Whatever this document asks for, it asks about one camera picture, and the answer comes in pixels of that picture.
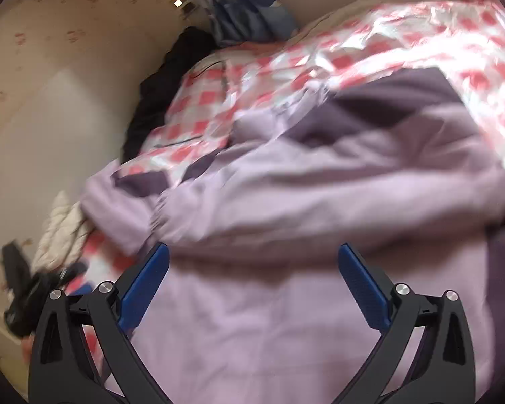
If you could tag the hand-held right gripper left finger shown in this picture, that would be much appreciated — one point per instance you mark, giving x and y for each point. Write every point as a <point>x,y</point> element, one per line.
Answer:
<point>145,277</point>

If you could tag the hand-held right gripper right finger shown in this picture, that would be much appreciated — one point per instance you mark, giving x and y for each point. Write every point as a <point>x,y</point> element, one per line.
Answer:
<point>364,280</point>

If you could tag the lilac and purple jacket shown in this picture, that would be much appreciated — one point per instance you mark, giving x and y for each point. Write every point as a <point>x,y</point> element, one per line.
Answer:
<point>303,202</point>

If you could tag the cream quilted garment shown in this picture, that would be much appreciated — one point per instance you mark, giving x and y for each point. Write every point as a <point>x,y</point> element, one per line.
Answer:
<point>61,227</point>

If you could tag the black clothing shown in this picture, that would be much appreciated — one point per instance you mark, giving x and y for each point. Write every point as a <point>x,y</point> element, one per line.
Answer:
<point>160,84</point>

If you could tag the red white checkered plastic sheet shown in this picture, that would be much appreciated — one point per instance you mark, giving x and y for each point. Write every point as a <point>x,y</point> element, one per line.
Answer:
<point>362,38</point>

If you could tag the blue hanging clothing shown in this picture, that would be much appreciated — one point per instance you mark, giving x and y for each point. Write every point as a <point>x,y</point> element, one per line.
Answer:
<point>252,4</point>

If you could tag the wall switch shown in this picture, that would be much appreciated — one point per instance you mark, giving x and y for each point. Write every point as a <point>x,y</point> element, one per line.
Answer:
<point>178,3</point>

